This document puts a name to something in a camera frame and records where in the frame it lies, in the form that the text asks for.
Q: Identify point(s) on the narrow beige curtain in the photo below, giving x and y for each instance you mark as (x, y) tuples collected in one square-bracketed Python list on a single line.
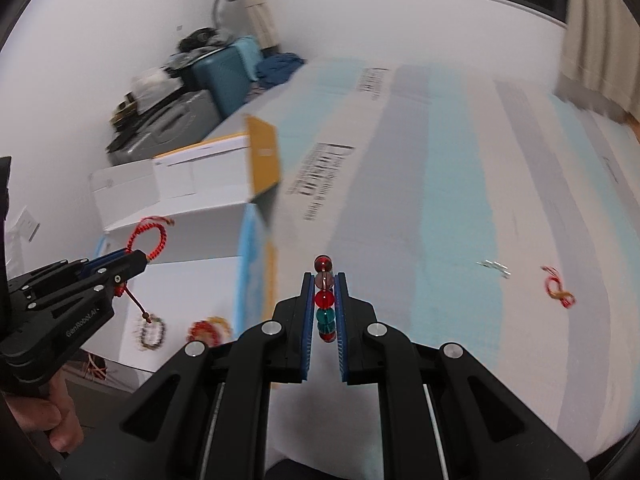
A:
[(260, 5)]

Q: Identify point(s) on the grey suitcase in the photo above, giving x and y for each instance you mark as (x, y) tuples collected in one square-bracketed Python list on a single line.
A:
[(165, 125)]

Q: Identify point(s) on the striped bed sheet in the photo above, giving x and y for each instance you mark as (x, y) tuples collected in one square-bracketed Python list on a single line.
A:
[(450, 210)]

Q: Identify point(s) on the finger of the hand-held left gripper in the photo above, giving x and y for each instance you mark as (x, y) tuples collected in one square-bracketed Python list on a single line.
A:
[(107, 259), (125, 270)]

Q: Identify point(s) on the black bag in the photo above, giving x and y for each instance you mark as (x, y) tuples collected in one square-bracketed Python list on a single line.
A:
[(200, 37)]

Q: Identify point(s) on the white plastic bag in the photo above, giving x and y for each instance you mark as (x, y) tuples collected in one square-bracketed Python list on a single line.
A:
[(150, 80)]

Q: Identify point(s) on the person's left hand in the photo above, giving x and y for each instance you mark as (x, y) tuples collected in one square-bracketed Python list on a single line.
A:
[(50, 420)]

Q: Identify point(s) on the wide beige curtain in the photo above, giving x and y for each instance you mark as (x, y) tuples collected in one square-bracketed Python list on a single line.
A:
[(590, 35)]

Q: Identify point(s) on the blue clothes pile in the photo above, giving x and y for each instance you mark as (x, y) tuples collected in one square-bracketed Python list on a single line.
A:
[(277, 67)]

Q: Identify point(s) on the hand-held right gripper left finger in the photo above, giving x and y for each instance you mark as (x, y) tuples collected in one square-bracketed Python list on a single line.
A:
[(306, 330)]

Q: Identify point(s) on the white wall socket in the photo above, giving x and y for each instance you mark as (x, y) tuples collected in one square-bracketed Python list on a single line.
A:
[(25, 221)]

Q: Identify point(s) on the white cardboard box yellow flap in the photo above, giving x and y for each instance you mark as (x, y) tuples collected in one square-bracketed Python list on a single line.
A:
[(200, 180)]

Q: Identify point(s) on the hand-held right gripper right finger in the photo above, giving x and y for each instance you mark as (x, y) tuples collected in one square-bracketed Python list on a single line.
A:
[(341, 330)]

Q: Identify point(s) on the teal suitcase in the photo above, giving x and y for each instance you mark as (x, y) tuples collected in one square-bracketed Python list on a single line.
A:
[(220, 80)]

